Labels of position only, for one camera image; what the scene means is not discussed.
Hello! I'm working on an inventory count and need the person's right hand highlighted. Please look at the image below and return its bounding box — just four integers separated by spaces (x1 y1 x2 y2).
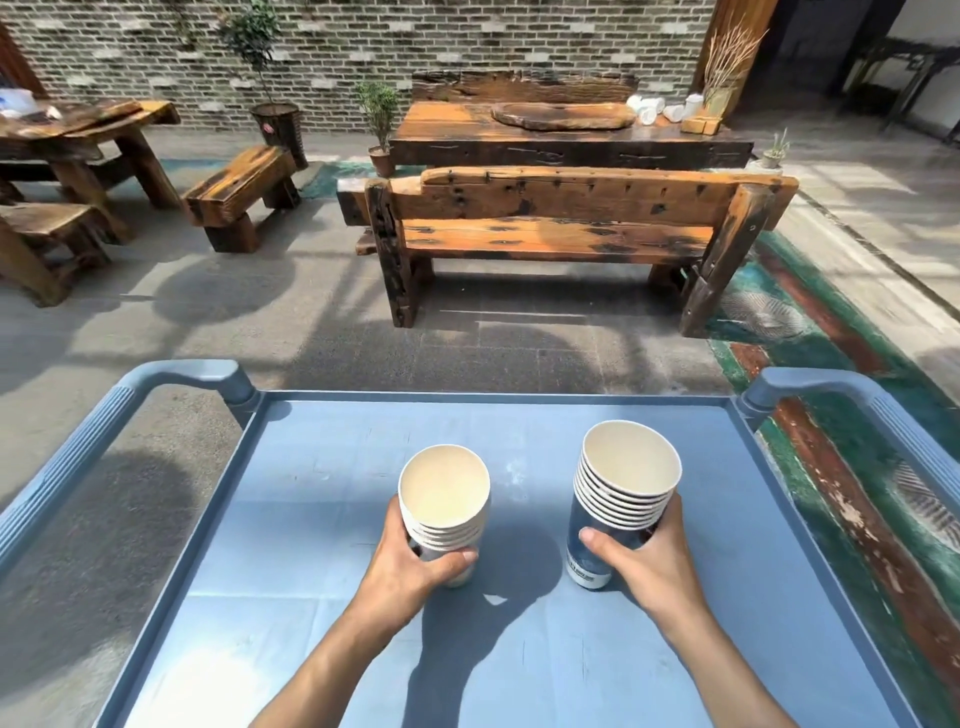
578 491 711 636

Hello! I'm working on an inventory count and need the person's left hand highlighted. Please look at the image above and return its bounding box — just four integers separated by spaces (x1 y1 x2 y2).
351 495 480 633

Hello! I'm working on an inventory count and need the short stack of paper cups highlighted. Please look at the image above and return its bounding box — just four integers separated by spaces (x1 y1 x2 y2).
398 444 493 589

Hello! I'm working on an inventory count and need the tall stack of paper cups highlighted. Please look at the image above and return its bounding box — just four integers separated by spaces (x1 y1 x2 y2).
565 420 684 592

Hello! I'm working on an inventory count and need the person's left forearm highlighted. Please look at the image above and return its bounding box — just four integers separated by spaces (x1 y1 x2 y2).
250 597 426 728

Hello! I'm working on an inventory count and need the person's right forearm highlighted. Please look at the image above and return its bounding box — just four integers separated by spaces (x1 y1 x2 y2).
657 597 798 728

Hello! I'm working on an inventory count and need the blue plastic service cart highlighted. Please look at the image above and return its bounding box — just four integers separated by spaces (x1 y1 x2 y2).
0 359 960 728

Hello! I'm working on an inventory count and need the green red patterned rug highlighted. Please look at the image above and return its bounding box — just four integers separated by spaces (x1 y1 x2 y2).
160 156 960 728

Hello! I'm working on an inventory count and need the rustic wooden bench with backrest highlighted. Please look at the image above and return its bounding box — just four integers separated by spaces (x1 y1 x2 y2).
336 165 801 339

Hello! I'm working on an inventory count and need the rustic wooden tea table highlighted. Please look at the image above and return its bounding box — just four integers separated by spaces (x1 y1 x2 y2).
388 99 756 171

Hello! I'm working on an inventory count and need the tiny potted succulent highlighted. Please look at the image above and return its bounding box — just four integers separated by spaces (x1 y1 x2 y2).
760 127 793 171

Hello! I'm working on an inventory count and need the oval wooden tea tray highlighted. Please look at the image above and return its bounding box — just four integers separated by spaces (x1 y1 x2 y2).
490 101 638 133

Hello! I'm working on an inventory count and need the short thick wooden stool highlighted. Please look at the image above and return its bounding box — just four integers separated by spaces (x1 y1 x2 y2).
181 144 302 255

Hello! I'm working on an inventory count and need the small light wooden box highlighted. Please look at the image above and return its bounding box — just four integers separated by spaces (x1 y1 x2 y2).
680 105 731 137

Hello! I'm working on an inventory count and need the group of white tea cups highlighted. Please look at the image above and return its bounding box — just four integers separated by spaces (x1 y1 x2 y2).
625 92 706 126

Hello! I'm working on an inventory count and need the small potted green plant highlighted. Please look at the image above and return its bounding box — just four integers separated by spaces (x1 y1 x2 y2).
354 80 402 180

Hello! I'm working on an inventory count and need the tall tree in woven pot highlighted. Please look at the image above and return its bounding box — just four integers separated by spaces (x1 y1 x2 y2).
216 0 310 172

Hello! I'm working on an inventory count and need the dark weathered wooden bench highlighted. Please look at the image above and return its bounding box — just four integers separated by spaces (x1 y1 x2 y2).
411 69 641 105

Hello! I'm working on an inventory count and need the vase with dried branches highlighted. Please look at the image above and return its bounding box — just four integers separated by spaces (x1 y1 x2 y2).
700 15 771 120

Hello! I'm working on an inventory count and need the low dark wooden stool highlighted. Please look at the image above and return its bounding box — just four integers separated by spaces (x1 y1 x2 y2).
0 200 114 309

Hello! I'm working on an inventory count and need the brown wooden pillar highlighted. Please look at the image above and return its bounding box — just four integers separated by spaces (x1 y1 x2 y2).
688 0 781 115

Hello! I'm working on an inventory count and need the rustic wooden side table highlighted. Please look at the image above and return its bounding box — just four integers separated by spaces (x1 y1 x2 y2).
0 98 183 246

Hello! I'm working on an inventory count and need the dark carved wooden table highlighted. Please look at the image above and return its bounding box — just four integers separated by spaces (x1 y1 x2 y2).
846 36 960 145

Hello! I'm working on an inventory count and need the clear plastic bag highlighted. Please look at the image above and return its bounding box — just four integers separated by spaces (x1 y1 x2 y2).
0 87 63 122

